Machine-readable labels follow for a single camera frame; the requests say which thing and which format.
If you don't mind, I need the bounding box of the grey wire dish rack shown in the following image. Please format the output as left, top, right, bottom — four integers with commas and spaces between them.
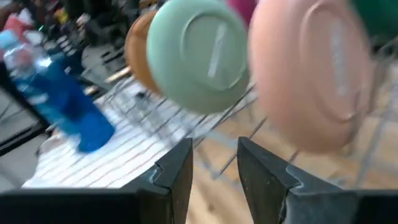
102, 37, 398, 190

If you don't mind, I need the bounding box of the black aluminium table frame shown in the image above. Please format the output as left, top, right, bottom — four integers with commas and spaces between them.
0, 62, 52, 158

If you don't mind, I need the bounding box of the brown plate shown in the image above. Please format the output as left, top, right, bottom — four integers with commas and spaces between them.
124, 9, 162, 96

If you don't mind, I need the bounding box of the person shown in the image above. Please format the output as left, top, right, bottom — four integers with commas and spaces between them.
0, 0, 44, 63

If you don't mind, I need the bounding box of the white striped dish towel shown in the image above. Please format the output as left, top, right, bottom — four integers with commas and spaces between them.
21, 77, 218, 190

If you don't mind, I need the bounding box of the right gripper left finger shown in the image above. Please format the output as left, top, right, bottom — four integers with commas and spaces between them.
0, 138, 194, 224

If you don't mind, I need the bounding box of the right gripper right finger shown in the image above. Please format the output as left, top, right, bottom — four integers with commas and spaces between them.
238, 136, 398, 224

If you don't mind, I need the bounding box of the dark green plate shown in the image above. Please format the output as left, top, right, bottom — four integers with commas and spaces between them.
350, 0, 398, 43

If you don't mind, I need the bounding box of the blue dish soap bottle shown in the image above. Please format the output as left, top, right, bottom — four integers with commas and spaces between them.
0, 29, 116, 154

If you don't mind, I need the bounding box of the peach plate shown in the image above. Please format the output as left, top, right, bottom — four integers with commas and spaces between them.
248, 0, 375, 154

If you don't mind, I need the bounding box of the black box with white labels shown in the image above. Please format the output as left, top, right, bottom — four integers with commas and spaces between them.
46, 32, 85, 68

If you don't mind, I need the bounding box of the mint green plate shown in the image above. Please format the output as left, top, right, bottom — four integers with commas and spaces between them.
146, 0, 250, 115

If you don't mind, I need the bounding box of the magenta pink plate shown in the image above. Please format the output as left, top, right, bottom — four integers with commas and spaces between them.
226, 0, 259, 29

